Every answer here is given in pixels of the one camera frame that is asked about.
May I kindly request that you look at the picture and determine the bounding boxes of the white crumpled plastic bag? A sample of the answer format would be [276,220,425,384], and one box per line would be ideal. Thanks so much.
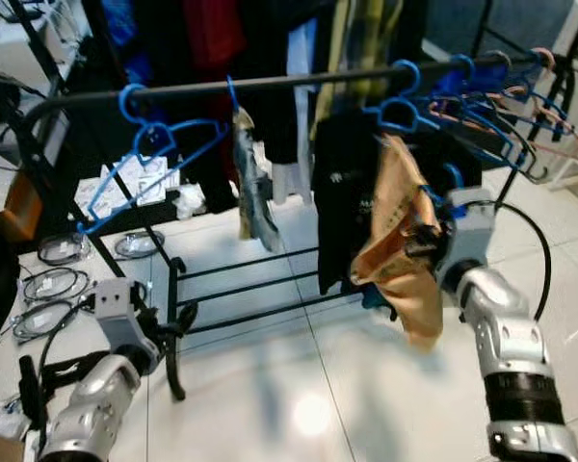
[171,183,208,220]

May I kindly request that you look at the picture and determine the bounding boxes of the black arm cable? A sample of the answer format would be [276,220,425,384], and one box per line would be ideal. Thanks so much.
[37,296,103,455]
[493,199,552,324]

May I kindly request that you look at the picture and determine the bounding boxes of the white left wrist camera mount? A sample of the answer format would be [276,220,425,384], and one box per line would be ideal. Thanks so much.
[93,277,157,362]

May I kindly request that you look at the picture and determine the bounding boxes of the brown cardboard box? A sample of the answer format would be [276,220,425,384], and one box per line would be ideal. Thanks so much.
[0,168,45,244]

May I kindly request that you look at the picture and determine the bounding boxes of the grey patterned hanging garment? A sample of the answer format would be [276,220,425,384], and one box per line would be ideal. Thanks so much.
[227,77,282,253]

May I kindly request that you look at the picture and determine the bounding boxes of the black metal clothes rack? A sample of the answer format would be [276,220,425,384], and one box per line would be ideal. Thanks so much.
[0,53,578,403]

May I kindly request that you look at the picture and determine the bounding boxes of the tan brown garment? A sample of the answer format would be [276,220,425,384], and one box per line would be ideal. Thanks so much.
[349,133,446,351]

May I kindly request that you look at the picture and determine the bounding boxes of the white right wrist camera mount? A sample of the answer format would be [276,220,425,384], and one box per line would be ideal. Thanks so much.
[441,188,497,290]

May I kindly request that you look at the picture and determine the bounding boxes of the black handheld tool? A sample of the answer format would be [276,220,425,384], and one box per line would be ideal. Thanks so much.
[19,356,41,426]

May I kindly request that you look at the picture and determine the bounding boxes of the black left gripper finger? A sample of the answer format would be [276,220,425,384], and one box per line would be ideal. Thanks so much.
[169,300,199,340]

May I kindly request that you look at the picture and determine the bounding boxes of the black printed t-shirt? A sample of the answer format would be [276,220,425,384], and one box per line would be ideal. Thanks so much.
[313,114,487,295]

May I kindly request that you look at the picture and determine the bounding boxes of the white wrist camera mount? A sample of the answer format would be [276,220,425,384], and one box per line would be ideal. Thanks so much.
[441,188,497,290]
[93,277,157,362]

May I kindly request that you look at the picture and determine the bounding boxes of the white flat packets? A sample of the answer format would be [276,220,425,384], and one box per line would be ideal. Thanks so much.
[77,152,184,215]

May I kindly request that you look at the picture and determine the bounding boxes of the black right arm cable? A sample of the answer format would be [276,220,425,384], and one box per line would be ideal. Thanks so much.
[493,199,552,324]

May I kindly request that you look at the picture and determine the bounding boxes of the yellow olive hanging garment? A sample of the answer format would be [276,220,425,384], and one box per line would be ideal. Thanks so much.
[313,0,410,97]

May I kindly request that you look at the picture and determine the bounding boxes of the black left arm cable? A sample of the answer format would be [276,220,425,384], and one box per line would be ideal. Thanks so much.
[37,296,103,455]

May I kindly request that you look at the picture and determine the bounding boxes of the red hanging garment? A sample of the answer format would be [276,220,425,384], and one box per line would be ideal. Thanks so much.
[183,0,247,73]

